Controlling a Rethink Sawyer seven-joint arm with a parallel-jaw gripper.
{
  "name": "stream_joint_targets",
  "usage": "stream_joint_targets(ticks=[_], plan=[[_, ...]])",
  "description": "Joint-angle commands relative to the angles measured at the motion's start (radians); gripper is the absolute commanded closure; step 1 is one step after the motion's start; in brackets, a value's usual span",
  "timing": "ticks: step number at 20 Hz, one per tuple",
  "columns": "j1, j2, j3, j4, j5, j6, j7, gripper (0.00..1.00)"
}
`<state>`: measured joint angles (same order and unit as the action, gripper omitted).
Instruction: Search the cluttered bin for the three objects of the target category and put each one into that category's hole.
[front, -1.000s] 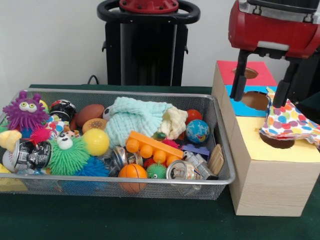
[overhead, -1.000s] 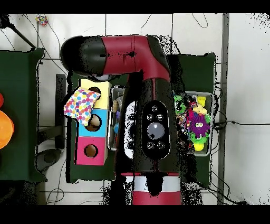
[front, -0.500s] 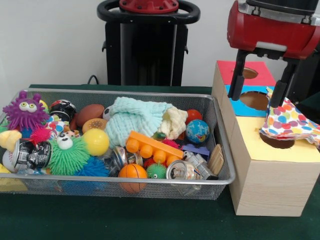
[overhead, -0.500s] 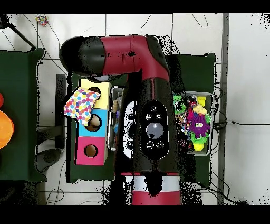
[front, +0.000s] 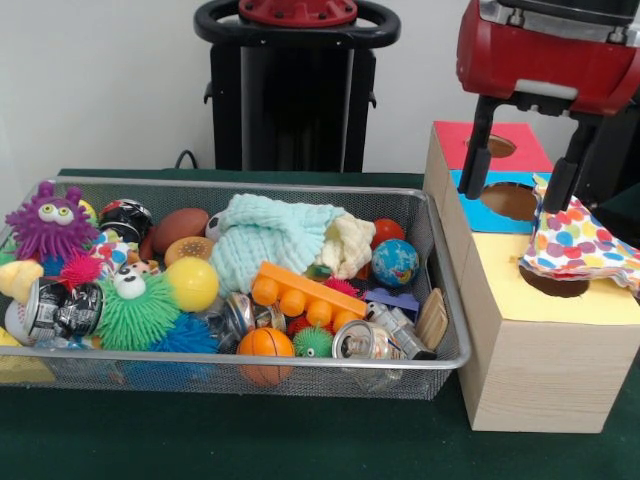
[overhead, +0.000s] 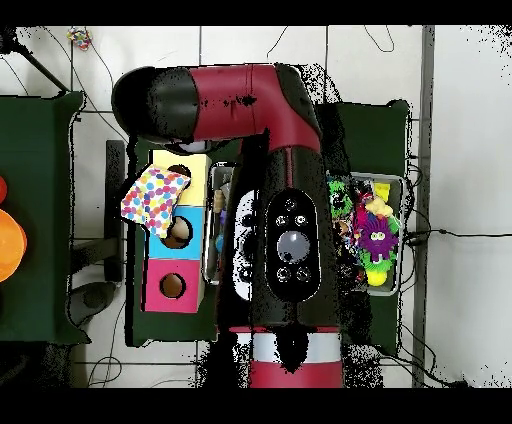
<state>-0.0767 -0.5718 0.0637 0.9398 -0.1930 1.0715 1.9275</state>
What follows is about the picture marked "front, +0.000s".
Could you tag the blue globe ball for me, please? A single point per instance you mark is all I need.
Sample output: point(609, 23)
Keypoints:
point(395, 262)

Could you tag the crushed silver can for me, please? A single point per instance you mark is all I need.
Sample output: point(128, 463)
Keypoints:
point(365, 342)

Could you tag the dark green table cloth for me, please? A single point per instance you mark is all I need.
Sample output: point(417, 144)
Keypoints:
point(250, 440)

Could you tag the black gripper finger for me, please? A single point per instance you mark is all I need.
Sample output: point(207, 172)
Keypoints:
point(476, 145)
point(568, 165)

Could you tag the orange building block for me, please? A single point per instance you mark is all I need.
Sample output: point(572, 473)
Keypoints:
point(300, 290)

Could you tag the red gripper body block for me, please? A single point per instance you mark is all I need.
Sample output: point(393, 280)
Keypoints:
point(550, 65)

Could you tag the yellow ball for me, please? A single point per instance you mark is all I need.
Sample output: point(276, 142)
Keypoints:
point(192, 285)

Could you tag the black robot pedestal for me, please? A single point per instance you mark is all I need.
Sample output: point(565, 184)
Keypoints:
point(290, 110)

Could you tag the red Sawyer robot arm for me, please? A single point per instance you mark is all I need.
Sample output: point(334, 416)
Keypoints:
point(298, 12)

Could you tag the cream yellow cloth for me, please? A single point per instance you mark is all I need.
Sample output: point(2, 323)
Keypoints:
point(350, 245)

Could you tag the colourful patterned cloth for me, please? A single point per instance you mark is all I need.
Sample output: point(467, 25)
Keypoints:
point(580, 245)

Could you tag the green spiky ball with eyes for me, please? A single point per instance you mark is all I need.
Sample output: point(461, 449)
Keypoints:
point(135, 312)

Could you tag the small orange basketball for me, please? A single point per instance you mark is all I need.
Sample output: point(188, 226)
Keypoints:
point(265, 347)

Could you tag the purple spiky monster toy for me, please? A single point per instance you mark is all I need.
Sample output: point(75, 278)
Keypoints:
point(48, 225)

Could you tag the shallow clear bin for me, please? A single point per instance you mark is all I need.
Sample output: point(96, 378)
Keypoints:
point(440, 330)

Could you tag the small brown football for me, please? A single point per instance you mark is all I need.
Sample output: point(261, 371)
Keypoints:
point(180, 228)

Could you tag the light teal cloth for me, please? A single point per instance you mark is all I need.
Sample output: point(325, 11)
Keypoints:
point(265, 240)

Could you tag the wooden box with three holes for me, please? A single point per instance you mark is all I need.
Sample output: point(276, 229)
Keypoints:
point(540, 340)

